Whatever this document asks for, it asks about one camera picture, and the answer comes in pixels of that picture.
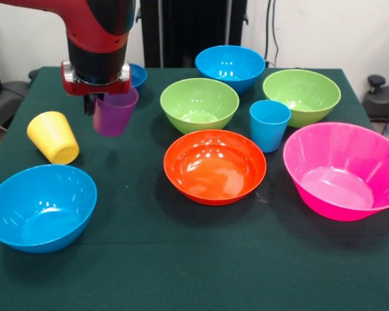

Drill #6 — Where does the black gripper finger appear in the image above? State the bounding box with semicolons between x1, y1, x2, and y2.
82;93;97;117

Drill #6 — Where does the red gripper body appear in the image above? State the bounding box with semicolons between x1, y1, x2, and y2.
60;60;132;97

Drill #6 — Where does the purple cup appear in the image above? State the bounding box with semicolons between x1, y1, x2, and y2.
92;86;139;138

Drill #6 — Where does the yellow cup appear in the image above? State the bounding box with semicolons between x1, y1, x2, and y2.
26;111;80;165

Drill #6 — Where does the light blue bowl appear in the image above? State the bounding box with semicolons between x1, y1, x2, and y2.
0;163;99;255
194;45;266;96

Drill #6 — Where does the orange bowl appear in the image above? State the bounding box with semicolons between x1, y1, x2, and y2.
163;129;268;207

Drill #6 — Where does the small dark blue bowl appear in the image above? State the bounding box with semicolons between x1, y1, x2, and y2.
128;63;148;91

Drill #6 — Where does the green bowl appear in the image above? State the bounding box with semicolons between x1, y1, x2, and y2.
262;69;342;128
159;77;240;135

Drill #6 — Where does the light blue cup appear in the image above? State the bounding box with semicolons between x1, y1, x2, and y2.
249;100;292;154

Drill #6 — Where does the dark green table cloth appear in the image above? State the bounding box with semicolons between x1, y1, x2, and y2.
0;66;389;311

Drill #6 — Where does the pink bowl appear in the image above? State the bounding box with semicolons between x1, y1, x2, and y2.
283;122;389;222

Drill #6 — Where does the black pedestal leg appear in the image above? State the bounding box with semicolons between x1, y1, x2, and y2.
362;75;389;122
0;80;30;130

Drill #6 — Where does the black wall cable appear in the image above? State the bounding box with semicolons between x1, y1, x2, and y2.
265;0;280;67

